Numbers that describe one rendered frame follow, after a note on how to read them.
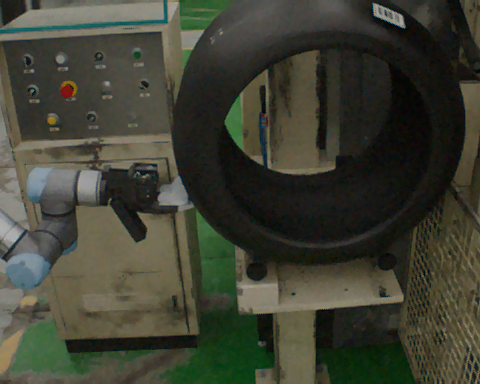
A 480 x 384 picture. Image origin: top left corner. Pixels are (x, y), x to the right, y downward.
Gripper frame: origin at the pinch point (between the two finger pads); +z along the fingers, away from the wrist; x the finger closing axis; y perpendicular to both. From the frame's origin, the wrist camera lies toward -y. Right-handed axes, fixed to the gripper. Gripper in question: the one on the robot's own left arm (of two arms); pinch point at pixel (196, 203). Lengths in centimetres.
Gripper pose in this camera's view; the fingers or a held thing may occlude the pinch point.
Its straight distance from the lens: 123.1
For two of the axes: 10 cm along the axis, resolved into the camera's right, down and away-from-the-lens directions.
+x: -1.2, -4.1, 9.0
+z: 9.9, 0.6, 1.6
